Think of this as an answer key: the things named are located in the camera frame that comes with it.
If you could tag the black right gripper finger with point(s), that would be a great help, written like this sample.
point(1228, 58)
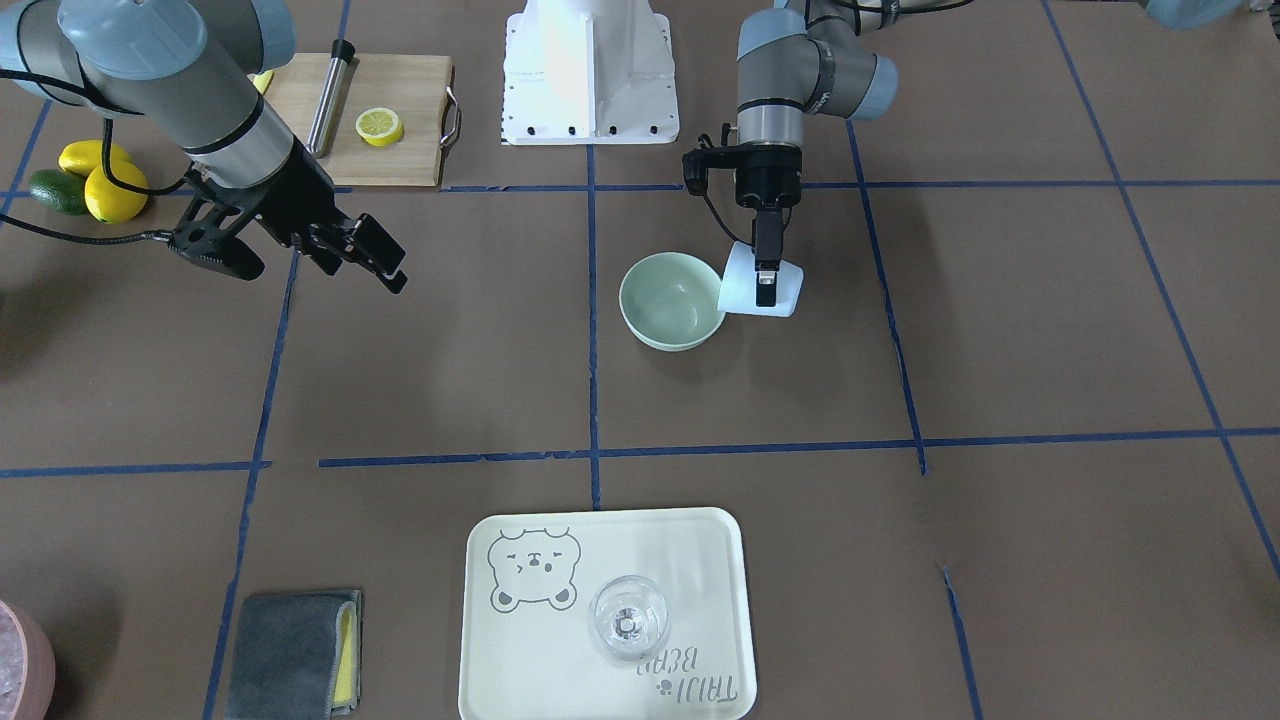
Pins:
point(364, 241)

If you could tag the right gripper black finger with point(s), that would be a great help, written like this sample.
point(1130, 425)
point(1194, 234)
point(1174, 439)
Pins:
point(350, 265)

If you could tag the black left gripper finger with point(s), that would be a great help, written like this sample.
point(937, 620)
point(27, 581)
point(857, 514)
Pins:
point(767, 233)

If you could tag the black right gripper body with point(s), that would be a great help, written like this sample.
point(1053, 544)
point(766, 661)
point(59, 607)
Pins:
point(287, 200)

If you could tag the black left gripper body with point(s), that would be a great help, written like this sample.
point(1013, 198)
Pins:
point(770, 180)

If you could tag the light blue plastic cup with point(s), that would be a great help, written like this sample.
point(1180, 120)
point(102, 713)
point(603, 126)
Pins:
point(746, 290)

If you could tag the green ceramic bowl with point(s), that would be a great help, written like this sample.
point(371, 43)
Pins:
point(669, 301)

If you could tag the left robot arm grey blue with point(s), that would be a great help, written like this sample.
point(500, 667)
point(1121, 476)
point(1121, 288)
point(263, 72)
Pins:
point(794, 60)

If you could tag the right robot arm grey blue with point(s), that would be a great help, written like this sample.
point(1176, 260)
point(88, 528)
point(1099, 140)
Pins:
point(187, 66)

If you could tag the pink bowl with ice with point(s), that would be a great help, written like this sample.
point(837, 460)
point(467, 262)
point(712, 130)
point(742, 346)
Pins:
point(28, 666)

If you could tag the half lemon slice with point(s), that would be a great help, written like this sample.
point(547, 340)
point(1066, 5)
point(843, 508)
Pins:
point(379, 127)

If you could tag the yellow peeler on board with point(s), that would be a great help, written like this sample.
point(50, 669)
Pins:
point(262, 80)

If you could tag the yellow lemon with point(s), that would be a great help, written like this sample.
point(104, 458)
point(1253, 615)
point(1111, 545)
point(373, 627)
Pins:
point(109, 203)
point(80, 158)

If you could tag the green avocado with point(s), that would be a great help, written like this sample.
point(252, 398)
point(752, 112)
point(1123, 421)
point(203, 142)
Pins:
point(60, 191)

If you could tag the grey yellow folded cloth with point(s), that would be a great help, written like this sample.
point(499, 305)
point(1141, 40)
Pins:
point(297, 656)

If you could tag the clear glass cup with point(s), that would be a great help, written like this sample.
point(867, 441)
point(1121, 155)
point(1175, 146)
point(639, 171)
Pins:
point(630, 618)

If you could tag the cream bear tray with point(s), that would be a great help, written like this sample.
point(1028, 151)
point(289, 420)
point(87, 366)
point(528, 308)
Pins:
point(527, 650)

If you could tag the steel knife black handle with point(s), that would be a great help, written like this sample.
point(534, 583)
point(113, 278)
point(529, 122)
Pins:
point(319, 138)

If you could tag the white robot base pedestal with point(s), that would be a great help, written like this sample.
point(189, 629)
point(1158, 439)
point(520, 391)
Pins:
point(588, 73)

